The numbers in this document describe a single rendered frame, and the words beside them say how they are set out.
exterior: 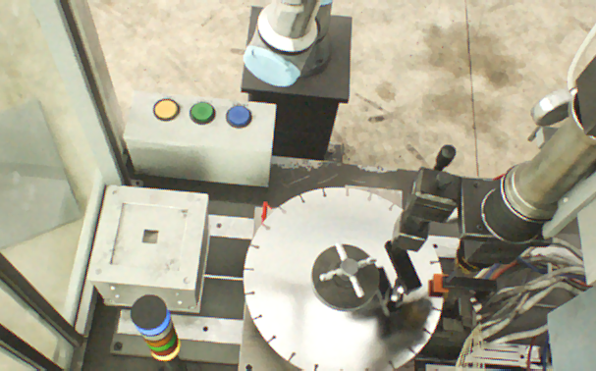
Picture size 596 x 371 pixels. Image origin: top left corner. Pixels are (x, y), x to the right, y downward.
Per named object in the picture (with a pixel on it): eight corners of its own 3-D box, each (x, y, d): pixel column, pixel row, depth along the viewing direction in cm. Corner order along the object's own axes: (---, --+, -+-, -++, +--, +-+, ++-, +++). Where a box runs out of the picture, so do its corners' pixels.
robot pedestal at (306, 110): (228, 133, 223) (224, -22, 156) (340, 145, 225) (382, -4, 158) (214, 238, 206) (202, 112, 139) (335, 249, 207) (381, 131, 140)
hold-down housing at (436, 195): (384, 249, 93) (420, 188, 75) (389, 220, 95) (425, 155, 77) (421, 258, 93) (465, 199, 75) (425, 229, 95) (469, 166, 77)
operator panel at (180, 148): (135, 174, 131) (123, 137, 117) (143, 130, 136) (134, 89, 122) (268, 187, 132) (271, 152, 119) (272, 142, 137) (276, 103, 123)
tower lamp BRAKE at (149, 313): (131, 334, 79) (127, 328, 76) (136, 299, 81) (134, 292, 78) (167, 337, 79) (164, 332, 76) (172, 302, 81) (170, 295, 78)
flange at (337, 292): (297, 276, 103) (298, 271, 100) (343, 233, 107) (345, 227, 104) (347, 324, 100) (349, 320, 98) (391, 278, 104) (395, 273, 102)
